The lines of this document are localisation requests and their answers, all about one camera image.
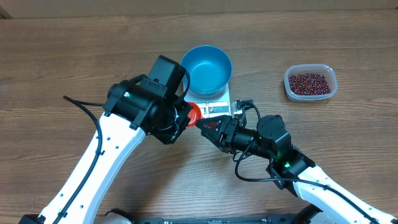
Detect clear plastic container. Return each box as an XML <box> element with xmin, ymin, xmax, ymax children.
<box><xmin>284</xmin><ymin>64</ymin><xmax>338</xmax><ymax>101</ymax></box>

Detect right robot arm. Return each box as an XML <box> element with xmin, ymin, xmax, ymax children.
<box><xmin>196</xmin><ymin>115</ymin><xmax>397</xmax><ymax>223</ymax></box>

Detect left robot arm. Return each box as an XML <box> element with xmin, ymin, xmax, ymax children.
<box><xmin>20</xmin><ymin>55</ymin><xmax>192</xmax><ymax>223</ymax></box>

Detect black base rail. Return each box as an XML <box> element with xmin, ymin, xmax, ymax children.
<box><xmin>134</xmin><ymin>214</ymin><xmax>295</xmax><ymax>224</ymax></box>

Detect red measuring scoop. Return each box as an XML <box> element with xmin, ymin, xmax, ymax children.
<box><xmin>187</xmin><ymin>102</ymin><xmax>203</xmax><ymax>128</ymax></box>

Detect red beans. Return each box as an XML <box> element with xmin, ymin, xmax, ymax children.
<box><xmin>288</xmin><ymin>73</ymin><xmax>331</xmax><ymax>95</ymax></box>

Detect white digital kitchen scale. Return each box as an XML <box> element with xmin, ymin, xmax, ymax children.
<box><xmin>185</xmin><ymin>85</ymin><xmax>231</xmax><ymax>118</ymax></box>

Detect blue metal bowl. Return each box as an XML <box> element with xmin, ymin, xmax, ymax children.
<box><xmin>181</xmin><ymin>45</ymin><xmax>233</xmax><ymax>96</ymax></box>

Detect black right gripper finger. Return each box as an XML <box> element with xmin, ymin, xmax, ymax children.
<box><xmin>201</xmin><ymin>131</ymin><xmax>232</xmax><ymax>153</ymax></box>
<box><xmin>195</xmin><ymin>115</ymin><xmax>232</xmax><ymax>131</ymax></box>

